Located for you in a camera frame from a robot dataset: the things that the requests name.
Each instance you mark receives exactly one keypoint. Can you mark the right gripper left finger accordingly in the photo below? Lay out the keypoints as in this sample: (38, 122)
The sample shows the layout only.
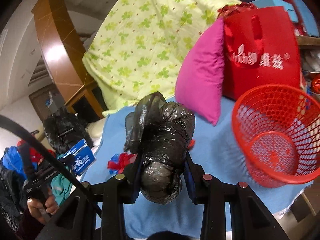
(133, 174)

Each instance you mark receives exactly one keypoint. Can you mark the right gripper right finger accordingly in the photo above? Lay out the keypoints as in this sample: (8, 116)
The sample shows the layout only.
(193, 177)

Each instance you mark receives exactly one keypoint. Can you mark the red fabric ribbon bow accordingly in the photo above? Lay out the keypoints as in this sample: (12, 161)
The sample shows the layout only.
(125, 159)

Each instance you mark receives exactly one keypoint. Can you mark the blue toothpaste box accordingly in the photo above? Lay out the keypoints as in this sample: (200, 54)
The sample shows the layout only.
(79, 158)

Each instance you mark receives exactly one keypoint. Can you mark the black plastic bag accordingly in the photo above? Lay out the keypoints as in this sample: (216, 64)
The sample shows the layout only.
(160, 132)

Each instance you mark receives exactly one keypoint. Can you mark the blue plastic bag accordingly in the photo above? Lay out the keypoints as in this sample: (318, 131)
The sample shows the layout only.
(113, 164)

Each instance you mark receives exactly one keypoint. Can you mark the red shiny plastic bag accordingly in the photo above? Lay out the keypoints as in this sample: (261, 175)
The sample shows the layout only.
(191, 144)

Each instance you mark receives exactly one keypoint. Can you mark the red mesh trash basket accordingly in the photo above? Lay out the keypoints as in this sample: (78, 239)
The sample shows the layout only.
(277, 129)

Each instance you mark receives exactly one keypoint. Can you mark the person's left hand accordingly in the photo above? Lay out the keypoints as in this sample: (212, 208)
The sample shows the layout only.
(42, 212)

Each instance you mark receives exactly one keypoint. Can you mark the red garment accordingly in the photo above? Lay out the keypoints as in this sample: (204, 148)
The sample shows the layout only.
(25, 150)

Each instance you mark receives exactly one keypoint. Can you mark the teal garment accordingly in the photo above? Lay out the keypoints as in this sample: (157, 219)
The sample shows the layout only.
(61, 188)

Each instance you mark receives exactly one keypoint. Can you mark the black puffer jacket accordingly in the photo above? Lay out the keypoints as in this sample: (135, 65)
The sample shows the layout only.
(63, 130)

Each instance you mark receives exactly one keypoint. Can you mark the magenta pillow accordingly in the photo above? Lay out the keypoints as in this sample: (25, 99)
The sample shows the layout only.
(199, 82)

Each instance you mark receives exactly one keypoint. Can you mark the green clover quilt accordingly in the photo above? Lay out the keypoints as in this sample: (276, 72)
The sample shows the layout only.
(141, 45)

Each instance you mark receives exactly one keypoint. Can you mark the wooden pillar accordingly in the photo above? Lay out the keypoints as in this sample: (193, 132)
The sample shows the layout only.
(62, 51)

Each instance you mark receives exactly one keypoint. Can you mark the red paper gift bag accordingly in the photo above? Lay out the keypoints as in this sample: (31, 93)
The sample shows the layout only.
(260, 49)

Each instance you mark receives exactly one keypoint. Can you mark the red foil bag behind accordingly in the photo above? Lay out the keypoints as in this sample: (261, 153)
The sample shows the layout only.
(229, 10)

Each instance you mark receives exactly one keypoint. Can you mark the blue storage bin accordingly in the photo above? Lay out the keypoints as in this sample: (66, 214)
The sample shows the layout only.
(308, 18)

